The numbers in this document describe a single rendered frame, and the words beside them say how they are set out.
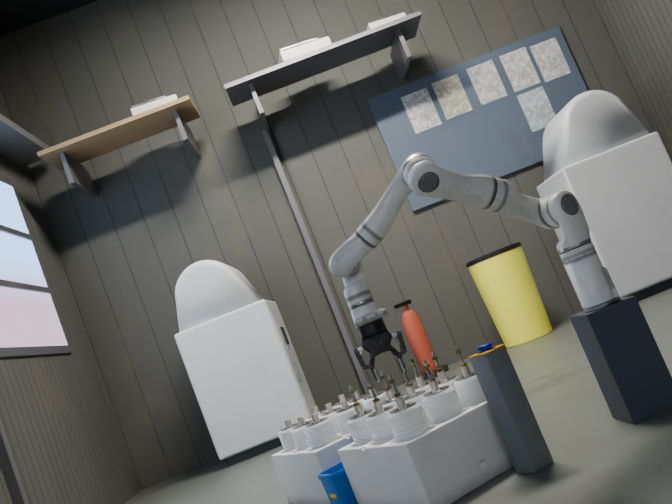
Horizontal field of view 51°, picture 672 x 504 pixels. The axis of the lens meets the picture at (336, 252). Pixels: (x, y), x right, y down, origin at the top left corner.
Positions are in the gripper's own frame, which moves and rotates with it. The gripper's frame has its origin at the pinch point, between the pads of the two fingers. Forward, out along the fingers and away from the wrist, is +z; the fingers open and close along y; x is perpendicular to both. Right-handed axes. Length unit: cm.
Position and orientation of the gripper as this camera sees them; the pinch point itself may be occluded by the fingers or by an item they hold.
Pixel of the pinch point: (389, 372)
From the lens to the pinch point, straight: 190.5
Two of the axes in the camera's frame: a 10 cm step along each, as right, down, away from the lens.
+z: 3.8, 9.2, -1.0
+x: 0.7, -1.4, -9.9
